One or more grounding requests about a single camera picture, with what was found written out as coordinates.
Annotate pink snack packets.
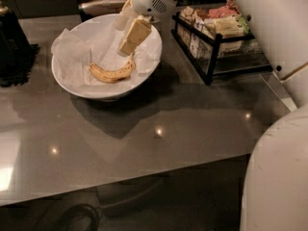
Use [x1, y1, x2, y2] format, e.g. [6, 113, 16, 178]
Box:
[208, 5, 239, 19]

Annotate yellow spotted banana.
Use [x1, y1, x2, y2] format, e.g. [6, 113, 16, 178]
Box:
[89, 54, 136, 84]

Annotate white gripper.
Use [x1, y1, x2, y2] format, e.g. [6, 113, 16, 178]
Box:
[115, 0, 177, 55]

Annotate green snack packets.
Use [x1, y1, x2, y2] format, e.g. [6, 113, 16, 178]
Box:
[238, 16, 250, 34]

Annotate black cable on floor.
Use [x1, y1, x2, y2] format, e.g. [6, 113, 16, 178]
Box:
[56, 203, 102, 231]

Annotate cream snack packets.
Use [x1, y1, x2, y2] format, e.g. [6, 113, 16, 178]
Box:
[204, 15, 246, 39]

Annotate black woven mat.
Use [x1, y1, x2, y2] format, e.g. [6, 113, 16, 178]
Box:
[0, 44, 40, 88]

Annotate black coffee machine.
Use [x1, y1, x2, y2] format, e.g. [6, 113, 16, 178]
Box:
[0, 1, 32, 74]

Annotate black wire snack rack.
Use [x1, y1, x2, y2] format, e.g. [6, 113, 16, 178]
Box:
[171, 7, 271, 85]

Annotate white ceramic bowl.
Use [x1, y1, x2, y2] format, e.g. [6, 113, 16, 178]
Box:
[51, 13, 164, 101]

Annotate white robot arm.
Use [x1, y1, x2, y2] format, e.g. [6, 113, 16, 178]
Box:
[235, 0, 308, 231]

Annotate white paper liner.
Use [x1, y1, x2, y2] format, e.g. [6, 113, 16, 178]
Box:
[50, 22, 161, 89]

